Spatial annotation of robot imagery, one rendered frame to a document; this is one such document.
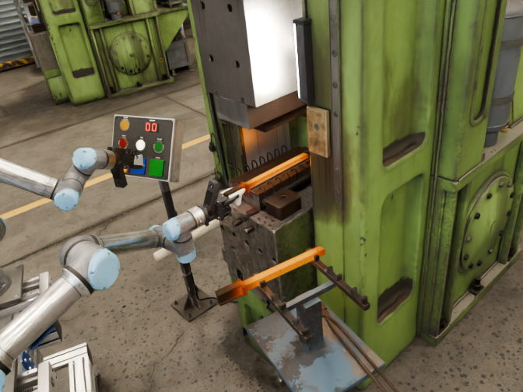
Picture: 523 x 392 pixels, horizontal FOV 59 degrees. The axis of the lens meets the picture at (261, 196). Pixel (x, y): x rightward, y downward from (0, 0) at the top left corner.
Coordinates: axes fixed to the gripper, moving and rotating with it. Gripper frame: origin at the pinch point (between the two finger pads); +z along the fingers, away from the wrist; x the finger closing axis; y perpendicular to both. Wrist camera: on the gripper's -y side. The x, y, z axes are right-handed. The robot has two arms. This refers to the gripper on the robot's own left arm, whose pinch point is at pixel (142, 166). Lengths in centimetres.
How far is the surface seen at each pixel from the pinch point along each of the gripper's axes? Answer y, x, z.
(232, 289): -31, -66, -34
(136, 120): 19.8, 14.3, 11.1
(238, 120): 23, -47, -7
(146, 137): 13.0, 7.7, 11.1
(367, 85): 36, -95, -20
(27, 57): 135, 620, 439
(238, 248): -30, -41, 20
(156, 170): -1.3, 0.1, 10.5
